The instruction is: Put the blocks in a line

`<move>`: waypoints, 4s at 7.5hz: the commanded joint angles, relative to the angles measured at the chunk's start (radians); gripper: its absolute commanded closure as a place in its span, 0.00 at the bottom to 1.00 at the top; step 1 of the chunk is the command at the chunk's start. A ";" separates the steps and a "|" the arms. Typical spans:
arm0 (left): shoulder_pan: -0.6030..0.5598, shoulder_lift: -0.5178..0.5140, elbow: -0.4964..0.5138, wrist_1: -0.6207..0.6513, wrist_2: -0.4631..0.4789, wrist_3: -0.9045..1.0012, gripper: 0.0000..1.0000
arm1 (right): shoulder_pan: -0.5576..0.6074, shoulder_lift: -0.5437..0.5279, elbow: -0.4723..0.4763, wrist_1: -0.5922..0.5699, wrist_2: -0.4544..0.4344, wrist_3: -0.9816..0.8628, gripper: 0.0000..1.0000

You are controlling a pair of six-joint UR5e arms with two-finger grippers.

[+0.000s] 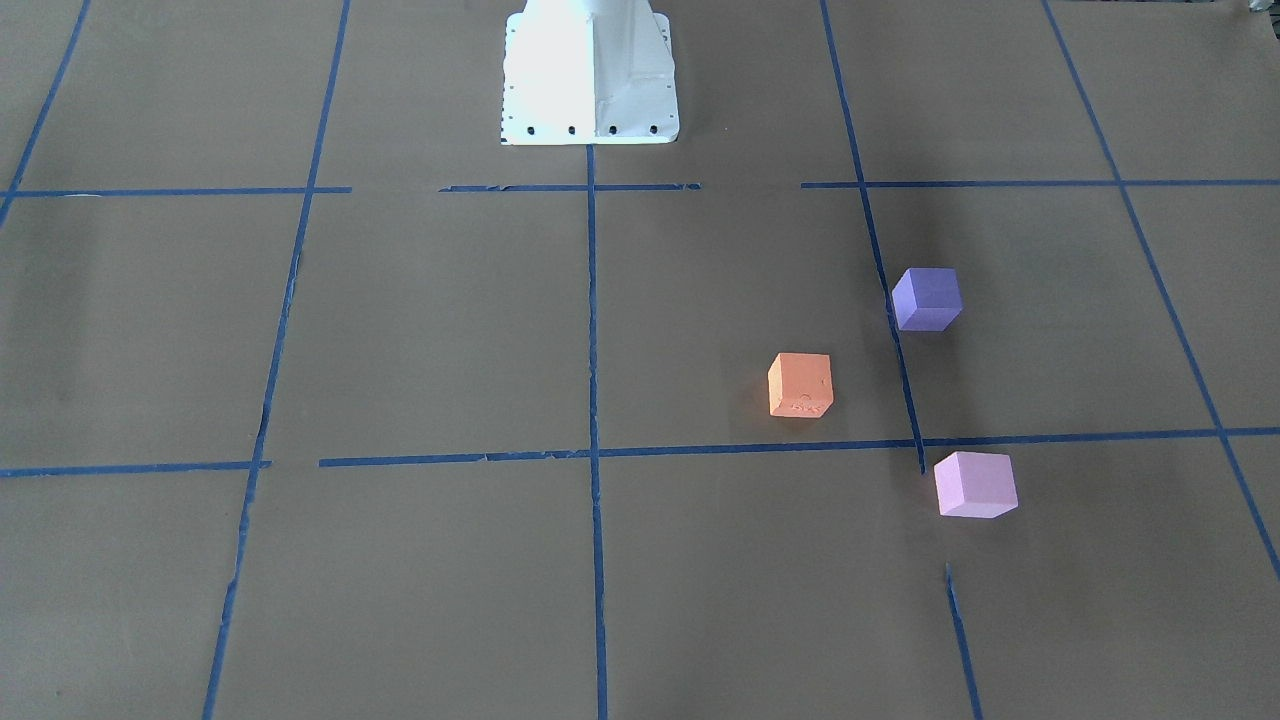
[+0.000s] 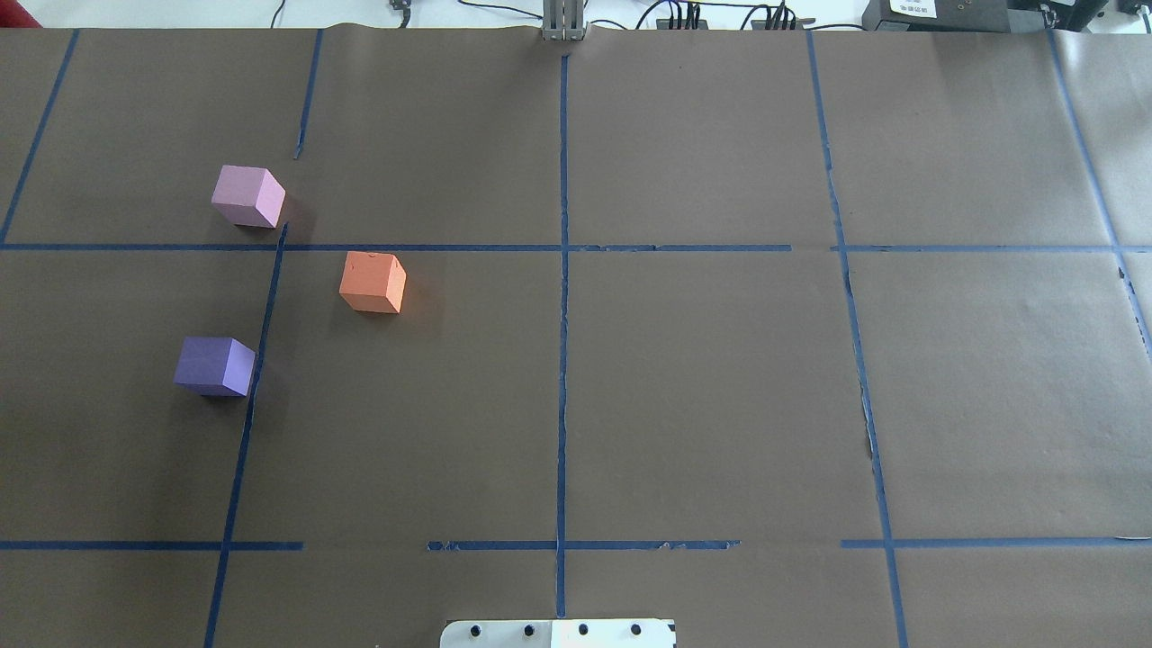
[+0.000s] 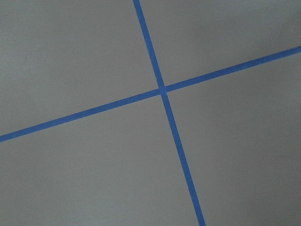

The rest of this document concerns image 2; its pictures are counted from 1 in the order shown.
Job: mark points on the pink foam cube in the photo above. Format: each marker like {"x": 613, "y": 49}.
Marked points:
{"x": 248, "y": 196}

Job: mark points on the orange foam cube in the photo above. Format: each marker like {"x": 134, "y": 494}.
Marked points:
{"x": 373, "y": 282}

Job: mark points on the purple foam cube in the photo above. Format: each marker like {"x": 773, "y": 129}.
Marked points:
{"x": 215, "y": 367}

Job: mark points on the black box with label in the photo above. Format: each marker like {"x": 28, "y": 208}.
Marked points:
{"x": 936, "y": 16}

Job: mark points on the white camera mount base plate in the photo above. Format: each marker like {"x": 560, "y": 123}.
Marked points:
{"x": 590, "y": 632}

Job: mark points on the brown paper table cover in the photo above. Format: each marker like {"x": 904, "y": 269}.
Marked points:
{"x": 821, "y": 339}

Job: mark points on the aluminium frame post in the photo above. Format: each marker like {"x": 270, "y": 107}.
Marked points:
{"x": 564, "y": 20}

